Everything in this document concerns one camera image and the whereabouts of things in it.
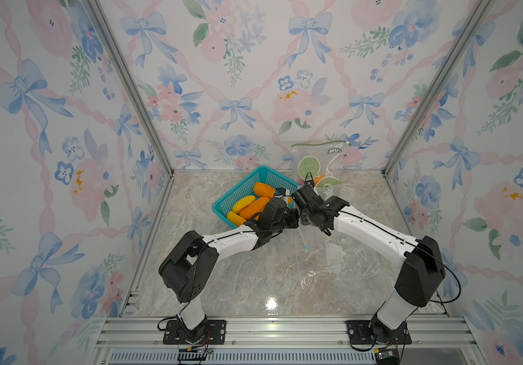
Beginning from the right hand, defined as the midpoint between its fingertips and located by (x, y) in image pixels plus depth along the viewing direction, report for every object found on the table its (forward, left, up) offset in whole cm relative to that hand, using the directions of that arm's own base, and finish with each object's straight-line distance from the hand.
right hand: (315, 209), depth 86 cm
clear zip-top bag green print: (+22, -6, +3) cm, 23 cm away
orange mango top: (+18, +20, -10) cm, 29 cm away
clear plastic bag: (-14, -7, -16) cm, 23 cm away
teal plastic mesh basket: (+27, +21, -9) cm, 35 cm away
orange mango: (+19, -4, -3) cm, 20 cm away
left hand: (-1, +4, -1) cm, 4 cm away
